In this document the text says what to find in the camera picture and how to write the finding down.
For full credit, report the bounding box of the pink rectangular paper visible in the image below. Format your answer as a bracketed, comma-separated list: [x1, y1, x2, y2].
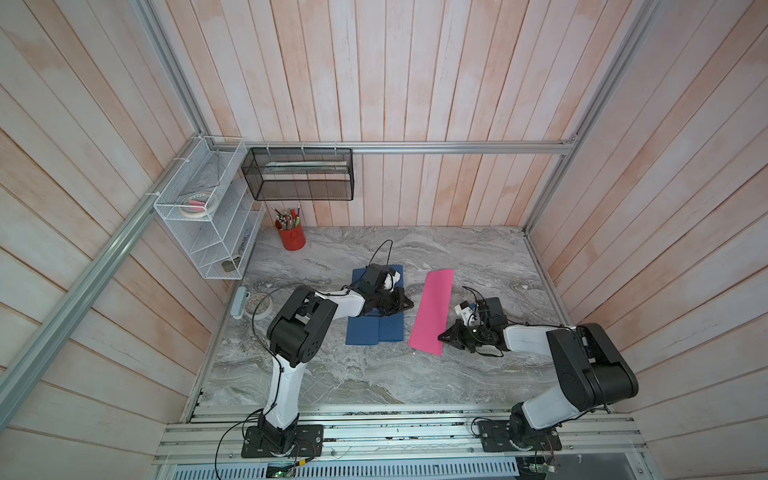
[408, 270, 454, 356]

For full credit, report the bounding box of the aluminium frame rail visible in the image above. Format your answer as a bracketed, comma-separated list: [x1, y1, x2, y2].
[153, 406, 648, 465]

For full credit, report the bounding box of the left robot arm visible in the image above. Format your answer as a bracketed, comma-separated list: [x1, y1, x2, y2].
[257, 263, 413, 443]

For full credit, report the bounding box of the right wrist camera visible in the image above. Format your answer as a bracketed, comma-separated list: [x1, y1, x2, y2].
[454, 301, 478, 326]

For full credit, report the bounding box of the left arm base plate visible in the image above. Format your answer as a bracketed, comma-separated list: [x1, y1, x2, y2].
[241, 424, 324, 459]

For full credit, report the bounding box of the red pen cup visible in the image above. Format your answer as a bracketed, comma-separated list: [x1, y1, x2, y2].
[274, 207, 306, 251]

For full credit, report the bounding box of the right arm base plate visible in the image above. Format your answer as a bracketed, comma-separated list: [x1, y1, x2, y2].
[475, 420, 562, 453]

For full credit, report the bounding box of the tape roll on table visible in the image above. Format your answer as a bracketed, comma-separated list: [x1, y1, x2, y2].
[244, 293, 274, 321]

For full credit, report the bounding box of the tape roll in rack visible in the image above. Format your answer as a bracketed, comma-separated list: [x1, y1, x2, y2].
[179, 191, 219, 219]

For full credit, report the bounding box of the black mesh wall basket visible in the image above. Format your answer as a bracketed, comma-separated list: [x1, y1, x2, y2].
[241, 147, 355, 202]

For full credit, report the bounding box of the white wire shelf rack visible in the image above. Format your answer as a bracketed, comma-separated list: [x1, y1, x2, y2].
[154, 136, 264, 280]

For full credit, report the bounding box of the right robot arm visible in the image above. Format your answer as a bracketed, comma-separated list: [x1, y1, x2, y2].
[438, 297, 639, 440]

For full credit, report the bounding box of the blue paper sheet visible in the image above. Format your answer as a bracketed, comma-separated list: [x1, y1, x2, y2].
[344, 266, 383, 347]
[378, 265, 404, 343]

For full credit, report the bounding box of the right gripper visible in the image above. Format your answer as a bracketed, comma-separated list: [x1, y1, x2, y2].
[437, 318, 489, 351]

